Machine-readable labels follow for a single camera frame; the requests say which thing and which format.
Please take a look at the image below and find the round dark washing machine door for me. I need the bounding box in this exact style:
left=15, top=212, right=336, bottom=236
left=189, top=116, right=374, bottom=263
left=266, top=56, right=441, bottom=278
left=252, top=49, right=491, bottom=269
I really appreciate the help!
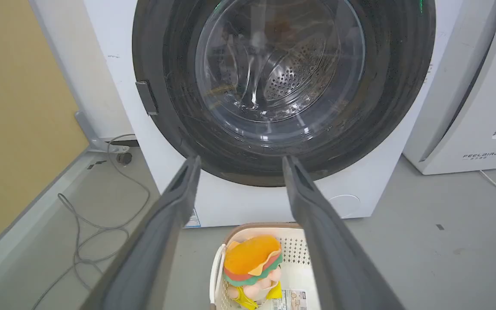
left=132, top=0, right=437, bottom=187

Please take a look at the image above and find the plush hamburger toy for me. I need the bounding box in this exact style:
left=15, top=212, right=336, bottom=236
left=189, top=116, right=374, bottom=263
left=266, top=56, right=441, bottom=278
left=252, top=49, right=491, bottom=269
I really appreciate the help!
left=223, top=235, right=283, bottom=287

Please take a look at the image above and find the white front-load washing machine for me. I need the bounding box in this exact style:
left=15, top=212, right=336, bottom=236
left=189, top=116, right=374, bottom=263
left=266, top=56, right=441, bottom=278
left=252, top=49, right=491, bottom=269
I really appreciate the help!
left=28, top=0, right=464, bottom=228

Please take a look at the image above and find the yellow-dressed doll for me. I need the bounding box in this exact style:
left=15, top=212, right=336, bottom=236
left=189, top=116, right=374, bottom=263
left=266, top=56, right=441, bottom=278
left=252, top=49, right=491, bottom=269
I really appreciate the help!
left=227, top=268, right=282, bottom=310

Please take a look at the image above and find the white air purifier appliance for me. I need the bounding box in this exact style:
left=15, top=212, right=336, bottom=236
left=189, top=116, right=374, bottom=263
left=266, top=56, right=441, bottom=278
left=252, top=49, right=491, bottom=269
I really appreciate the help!
left=402, top=0, right=496, bottom=175

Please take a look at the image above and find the grey power cable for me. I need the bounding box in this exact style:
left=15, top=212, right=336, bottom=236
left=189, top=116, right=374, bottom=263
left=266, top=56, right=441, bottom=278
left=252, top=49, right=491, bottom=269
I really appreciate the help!
left=31, top=134, right=151, bottom=310

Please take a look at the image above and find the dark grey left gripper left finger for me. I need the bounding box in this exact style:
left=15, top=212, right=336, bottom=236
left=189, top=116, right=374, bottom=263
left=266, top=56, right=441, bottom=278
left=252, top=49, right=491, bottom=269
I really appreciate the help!
left=80, top=156, right=201, bottom=310

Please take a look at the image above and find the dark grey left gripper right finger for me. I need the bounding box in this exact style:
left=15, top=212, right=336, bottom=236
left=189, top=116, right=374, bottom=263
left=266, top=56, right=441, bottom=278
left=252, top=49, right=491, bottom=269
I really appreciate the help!
left=282, top=155, right=406, bottom=310

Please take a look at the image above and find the printed label card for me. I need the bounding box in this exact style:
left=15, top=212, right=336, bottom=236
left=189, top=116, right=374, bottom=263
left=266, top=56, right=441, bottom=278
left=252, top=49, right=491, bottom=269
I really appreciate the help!
left=271, top=289, right=308, bottom=310

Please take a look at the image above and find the white plastic laundry basket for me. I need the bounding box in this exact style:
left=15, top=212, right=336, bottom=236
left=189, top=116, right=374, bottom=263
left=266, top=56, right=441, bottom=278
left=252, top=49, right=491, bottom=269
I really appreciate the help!
left=209, top=223, right=321, bottom=310

